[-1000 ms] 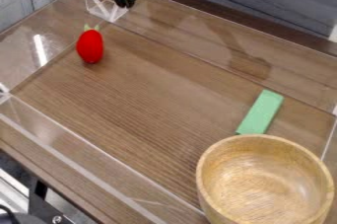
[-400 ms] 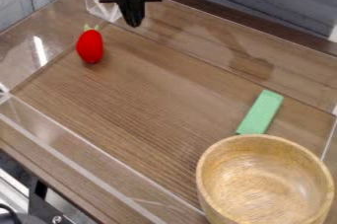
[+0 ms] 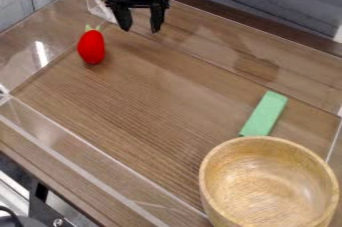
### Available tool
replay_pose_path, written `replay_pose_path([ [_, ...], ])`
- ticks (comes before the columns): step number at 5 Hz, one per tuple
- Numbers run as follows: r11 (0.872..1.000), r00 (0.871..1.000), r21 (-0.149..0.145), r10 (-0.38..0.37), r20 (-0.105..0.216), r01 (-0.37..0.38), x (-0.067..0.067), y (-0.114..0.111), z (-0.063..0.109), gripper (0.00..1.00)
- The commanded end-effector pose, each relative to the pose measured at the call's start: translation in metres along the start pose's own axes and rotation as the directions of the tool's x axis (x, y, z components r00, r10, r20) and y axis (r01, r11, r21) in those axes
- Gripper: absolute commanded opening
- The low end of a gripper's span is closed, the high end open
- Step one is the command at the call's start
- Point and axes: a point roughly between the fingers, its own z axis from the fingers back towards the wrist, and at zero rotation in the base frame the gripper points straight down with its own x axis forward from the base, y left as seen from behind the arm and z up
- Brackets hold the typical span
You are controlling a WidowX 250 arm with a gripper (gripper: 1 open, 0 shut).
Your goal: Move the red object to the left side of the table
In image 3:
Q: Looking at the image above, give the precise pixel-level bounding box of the red plush strawberry toy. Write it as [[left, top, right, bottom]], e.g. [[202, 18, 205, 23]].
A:
[[78, 25, 106, 64]]

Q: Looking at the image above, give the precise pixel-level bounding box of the clear acrylic table barrier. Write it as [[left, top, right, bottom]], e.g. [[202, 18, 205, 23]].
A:
[[0, 0, 342, 227]]

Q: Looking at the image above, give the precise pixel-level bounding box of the green rectangular block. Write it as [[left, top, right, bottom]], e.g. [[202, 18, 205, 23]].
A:
[[240, 91, 289, 137]]

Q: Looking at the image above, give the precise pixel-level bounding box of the wooden bowl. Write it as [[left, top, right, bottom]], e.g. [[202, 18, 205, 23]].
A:
[[200, 136, 340, 227]]

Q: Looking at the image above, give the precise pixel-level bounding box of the clear acrylic corner bracket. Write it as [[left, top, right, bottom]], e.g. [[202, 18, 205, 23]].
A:
[[86, 0, 117, 24]]

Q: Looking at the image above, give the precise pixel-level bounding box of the black metal table frame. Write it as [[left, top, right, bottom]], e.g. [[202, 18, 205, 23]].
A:
[[0, 177, 79, 227]]

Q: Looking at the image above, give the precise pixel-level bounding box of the black cable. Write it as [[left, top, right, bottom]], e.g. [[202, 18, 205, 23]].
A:
[[0, 205, 22, 227]]

